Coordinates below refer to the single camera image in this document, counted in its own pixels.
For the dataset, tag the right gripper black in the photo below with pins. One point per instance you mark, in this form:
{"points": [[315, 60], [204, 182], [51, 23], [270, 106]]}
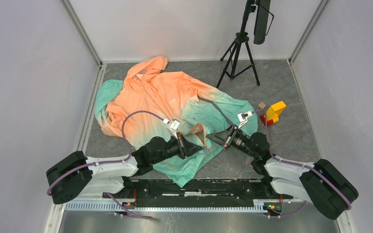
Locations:
{"points": [[223, 137]]}

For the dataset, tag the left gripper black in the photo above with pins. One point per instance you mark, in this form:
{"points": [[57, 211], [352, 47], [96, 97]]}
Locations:
{"points": [[186, 148]]}

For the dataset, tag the orange and teal jacket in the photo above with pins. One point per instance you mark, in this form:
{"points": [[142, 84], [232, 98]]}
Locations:
{"points": [[135, 108]]}

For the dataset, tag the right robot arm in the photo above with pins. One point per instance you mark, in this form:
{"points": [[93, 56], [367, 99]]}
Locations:
{"points": [[319, 183]]}

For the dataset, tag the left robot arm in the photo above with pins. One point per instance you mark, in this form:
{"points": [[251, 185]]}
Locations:
{"points": [[78, 175]]}

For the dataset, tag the red toy block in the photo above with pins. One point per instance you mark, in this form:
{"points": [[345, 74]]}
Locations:
{"points": [[266, 122]]}

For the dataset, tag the small wooden cube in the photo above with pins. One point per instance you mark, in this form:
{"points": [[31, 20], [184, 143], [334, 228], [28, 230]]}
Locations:
{"points": [[262, 107]]}

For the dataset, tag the yellow toy block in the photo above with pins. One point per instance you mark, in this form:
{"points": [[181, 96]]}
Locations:
{"points": [[274, 111]]}

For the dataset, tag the black tripod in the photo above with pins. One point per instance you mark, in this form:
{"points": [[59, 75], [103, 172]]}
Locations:
{"points": [[235, 48]]}

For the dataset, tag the black hanging panel light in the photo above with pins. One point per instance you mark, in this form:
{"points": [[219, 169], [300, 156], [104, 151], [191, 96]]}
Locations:
{"points": [[262, 25]]}

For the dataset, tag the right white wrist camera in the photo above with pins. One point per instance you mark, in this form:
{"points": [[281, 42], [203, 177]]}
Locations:
{"points": [[243, 118]]}

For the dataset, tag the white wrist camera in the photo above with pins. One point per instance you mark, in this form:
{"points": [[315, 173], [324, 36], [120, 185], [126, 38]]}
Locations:
{"points": [[243, 118], [172, 126]]}

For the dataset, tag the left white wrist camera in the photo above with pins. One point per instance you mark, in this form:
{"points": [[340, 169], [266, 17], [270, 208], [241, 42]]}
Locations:
{"points": [[172, 126]]}

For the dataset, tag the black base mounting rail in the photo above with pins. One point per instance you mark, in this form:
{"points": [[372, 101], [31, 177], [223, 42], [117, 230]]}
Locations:
{"points": [[199, 193]]}

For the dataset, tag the white toothed cable tray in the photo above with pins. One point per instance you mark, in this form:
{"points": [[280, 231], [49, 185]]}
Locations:
{"points": [[109, 205]]}

